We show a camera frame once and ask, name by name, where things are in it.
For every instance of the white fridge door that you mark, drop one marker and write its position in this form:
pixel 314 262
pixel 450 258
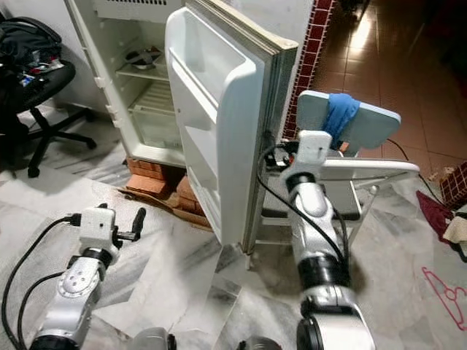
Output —
pixel 222 124

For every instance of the metal bowl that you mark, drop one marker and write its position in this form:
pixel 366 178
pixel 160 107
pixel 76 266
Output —
pixel 142 58

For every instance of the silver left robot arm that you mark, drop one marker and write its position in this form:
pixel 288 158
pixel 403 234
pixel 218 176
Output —
pixel 76 292

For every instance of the silver robot leg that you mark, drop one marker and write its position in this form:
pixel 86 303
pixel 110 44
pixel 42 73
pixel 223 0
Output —
pixel 260 343
pixel 153 340

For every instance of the black office chair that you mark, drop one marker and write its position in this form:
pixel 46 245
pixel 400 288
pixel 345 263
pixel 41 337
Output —
pixel 40 87

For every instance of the white plastic chair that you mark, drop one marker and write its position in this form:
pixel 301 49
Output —
pixel 379 124

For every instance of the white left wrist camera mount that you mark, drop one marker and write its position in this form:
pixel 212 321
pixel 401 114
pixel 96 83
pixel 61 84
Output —
pixel 98 228

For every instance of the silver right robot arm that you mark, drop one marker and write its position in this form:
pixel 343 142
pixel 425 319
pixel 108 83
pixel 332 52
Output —
pixel 325 240

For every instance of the white open fridge body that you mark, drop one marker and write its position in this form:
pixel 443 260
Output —
pixel 117 95

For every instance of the brown woven basket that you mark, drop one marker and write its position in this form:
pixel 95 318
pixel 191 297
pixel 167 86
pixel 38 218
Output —
pixel 456 186

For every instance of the pink clothes hanger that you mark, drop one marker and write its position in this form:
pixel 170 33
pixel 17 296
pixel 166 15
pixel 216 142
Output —
pixel 445 292

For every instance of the blue cloth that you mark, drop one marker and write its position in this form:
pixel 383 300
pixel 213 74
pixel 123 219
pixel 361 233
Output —
pixel 343 115

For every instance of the red bricks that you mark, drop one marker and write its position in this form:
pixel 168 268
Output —
pixel 149 182

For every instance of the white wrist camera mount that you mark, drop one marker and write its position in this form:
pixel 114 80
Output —
pixel 314 152
pixel 98 228

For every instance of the dark red cloth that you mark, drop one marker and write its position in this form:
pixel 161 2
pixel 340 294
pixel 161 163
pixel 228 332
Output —
pixel 434 211

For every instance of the silver right robot leg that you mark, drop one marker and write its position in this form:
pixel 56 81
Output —
pixel 260 343

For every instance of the silver left robot leg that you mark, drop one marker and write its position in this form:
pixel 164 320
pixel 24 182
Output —
pixel 153 340

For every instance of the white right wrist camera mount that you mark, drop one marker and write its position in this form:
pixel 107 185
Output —
pixel 314 152

